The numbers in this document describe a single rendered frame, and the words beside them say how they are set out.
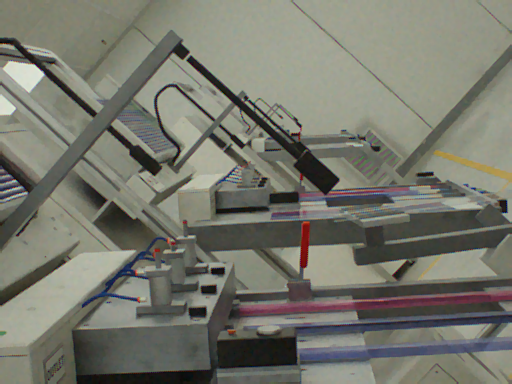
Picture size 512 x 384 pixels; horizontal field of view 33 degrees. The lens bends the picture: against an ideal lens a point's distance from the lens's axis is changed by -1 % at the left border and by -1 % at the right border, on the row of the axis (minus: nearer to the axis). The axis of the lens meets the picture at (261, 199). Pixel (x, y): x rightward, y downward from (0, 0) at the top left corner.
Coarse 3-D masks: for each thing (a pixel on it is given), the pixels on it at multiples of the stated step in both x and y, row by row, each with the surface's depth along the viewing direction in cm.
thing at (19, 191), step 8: (0, 168) 114; (0, 176) 111; (8, 176) 113; (0, 184) 109; (8, 184) 111; (16, 184) 113; (0, 192) 107; (8, 192) 109; (16, 192) 111; (24, 192) 114; (0, 200) 104; (8, 200) 106
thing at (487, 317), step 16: (352, 320) 101; (368, 320) 101; (384, 320) 100; (400, 320) 100; (416, 320) 100; (432, 320) 100; (448, 320) 100; (464, 320) 99; (480, 320) 99; (496, 320) 99
